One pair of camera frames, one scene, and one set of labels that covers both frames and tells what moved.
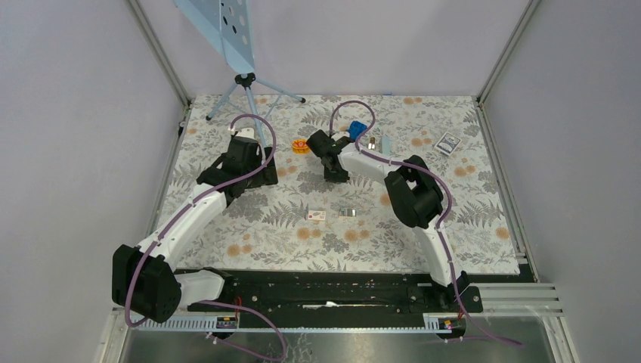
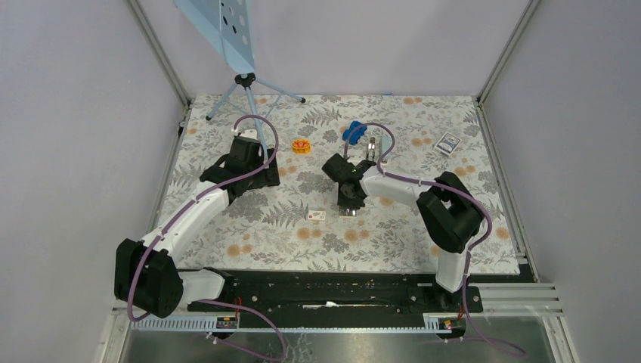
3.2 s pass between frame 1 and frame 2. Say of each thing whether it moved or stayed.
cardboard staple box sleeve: stayed
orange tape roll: stayed
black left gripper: stayed
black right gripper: moved
